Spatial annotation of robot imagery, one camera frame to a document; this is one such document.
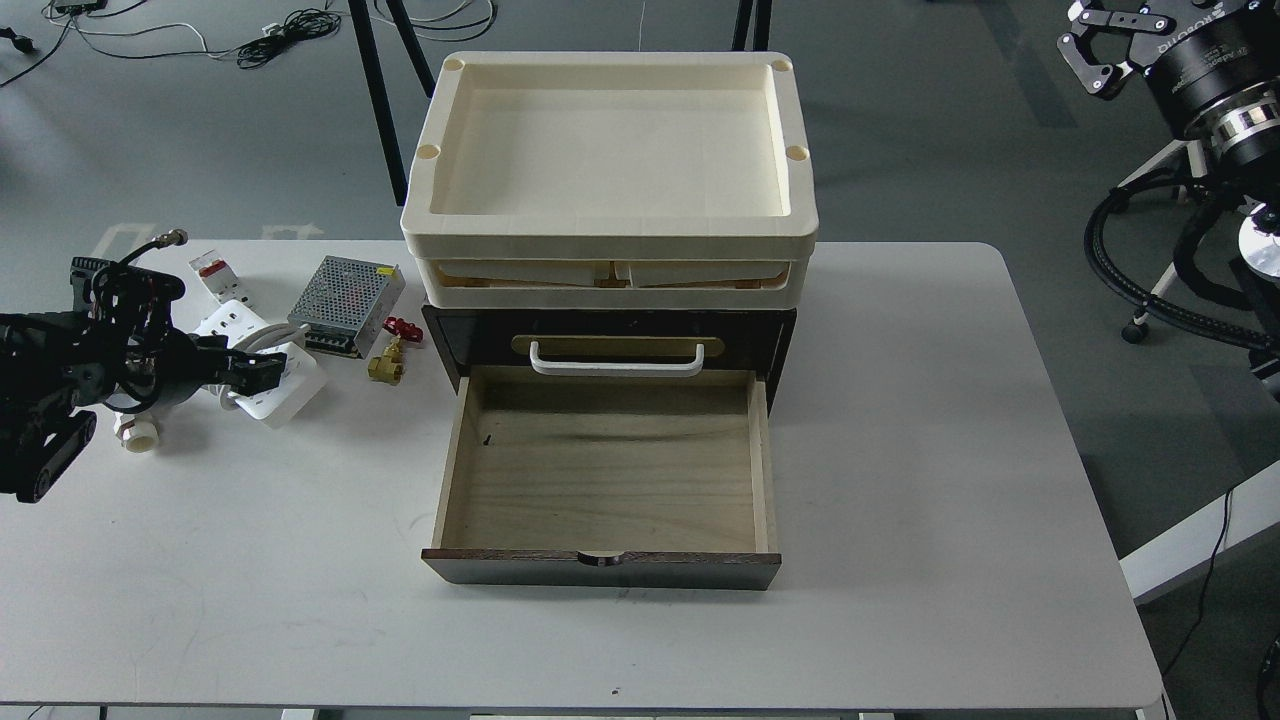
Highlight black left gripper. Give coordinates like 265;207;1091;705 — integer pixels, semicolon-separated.
67;256;288;413

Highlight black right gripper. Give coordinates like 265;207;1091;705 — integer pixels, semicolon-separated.
1059;1;1279;140

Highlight white power strip with cable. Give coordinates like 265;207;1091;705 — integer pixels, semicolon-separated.
196;300;326;429

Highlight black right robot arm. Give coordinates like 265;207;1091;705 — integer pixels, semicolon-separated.
1056;1;1279;395

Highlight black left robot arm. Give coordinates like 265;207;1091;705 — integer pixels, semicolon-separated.
1;258;287;503

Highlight metal mesh power supply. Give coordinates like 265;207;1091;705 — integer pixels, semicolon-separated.
288;255;404;357

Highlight white plastic pipe valve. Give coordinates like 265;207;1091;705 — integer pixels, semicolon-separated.
111;410;160;454

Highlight white rolling stand base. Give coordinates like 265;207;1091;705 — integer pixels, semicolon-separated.
1110;140;1216;345

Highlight cream lower stacked tray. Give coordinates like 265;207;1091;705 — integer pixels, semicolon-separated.
416;258;809;310

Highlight black tripod leg right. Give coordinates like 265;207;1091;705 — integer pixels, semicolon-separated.
730;0;773;53

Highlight black tripod leg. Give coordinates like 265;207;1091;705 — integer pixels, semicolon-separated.
347;0;435;208
730;0;773;53

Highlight cream plastic top tray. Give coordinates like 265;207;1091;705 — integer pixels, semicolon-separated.
399;51;819;261

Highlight open wooden drawer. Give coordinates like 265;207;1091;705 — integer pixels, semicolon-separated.
421;366;783;591

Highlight black tripod leg left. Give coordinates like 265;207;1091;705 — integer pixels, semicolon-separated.
347;0;435;208

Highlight white circuit breaker red switch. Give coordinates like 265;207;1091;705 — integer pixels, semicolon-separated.
189;250;255;307

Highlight brass valve red handle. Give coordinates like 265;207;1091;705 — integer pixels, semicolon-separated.
367;316;424;386

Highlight white drawer handle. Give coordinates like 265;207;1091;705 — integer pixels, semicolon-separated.
527;341;707;378

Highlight black cable bundle on floor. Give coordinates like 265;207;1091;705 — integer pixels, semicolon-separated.
236;9;342;70

